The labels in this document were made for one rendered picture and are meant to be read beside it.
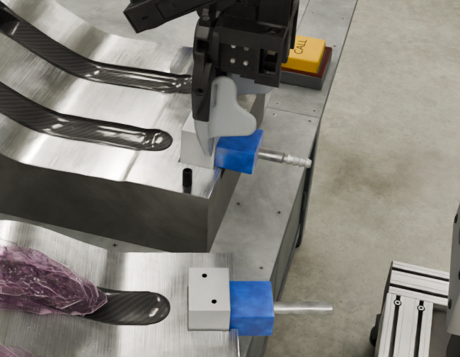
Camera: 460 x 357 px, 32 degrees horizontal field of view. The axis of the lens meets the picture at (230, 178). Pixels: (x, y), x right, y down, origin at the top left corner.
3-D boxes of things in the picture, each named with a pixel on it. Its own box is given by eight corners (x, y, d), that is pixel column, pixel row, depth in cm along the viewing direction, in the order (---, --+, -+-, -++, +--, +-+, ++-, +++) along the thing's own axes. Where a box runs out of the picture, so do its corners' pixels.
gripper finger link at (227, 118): (247, 177, 78) (259, 87, 73) (188, 164, 79) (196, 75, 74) (254, 163, 80) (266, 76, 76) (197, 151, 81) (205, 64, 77)
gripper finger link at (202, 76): (204, 128, 75) (212, 37, 71) (187, 125, 75) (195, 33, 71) (216, 109, 79) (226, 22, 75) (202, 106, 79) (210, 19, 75)
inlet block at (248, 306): (325, 305, 78) (332, 268, 74) (331, 348, 74) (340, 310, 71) (187, 305, 77) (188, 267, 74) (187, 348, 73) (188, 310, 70)
